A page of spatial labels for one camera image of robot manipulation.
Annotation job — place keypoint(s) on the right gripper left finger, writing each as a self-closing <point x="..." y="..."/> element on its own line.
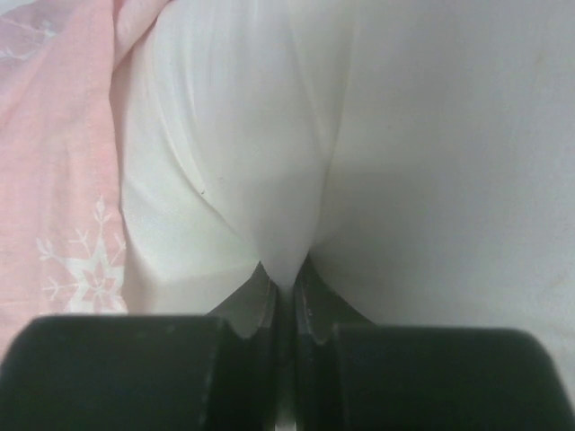
<point x="246" y="309"/>

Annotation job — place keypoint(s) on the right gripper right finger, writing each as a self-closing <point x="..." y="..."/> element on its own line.
<point x="319" y="308"/>

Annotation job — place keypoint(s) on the white pillow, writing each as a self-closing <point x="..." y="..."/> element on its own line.
<point x="421" y="153"/>

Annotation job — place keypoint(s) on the pink Journey pillow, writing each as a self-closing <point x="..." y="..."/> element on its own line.
<point x="62" y="240"/>

